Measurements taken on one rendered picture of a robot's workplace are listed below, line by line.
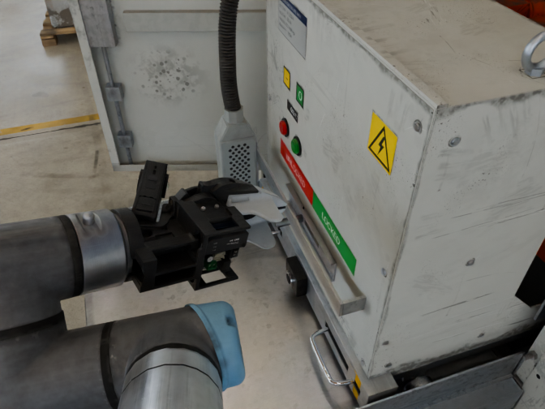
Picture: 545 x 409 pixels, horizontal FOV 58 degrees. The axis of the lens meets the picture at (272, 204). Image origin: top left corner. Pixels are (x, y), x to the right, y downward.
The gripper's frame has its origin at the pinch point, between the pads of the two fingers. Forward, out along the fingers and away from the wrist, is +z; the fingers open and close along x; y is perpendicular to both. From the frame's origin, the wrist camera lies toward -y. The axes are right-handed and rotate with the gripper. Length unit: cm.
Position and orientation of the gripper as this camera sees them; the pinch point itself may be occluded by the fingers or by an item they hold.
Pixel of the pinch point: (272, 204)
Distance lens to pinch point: 60.2
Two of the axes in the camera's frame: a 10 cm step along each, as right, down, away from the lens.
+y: 5.5, 5.4, -6.3
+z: 8.0, -1.4, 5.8
